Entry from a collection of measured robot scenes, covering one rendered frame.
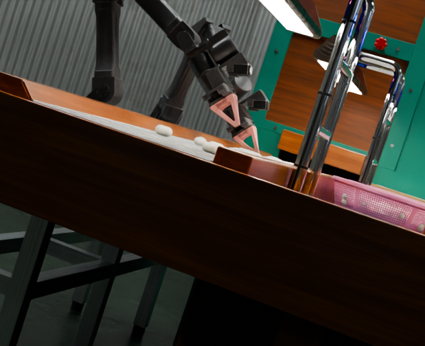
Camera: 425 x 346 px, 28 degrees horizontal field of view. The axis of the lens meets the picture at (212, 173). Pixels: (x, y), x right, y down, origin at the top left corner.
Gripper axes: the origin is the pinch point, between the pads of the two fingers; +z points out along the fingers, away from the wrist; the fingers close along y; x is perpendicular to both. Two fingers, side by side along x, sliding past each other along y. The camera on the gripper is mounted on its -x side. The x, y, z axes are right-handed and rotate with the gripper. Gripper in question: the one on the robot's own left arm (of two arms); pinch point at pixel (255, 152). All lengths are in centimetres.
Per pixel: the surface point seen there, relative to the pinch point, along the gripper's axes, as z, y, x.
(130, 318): 16, 70, 86
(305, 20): -4, -72, -34
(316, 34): -4, -58, -33
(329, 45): -9.8, -18.2, -33.8
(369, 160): 18.7, 3.2, -25.8
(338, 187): 25, -48, -20
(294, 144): -4, 54, -4
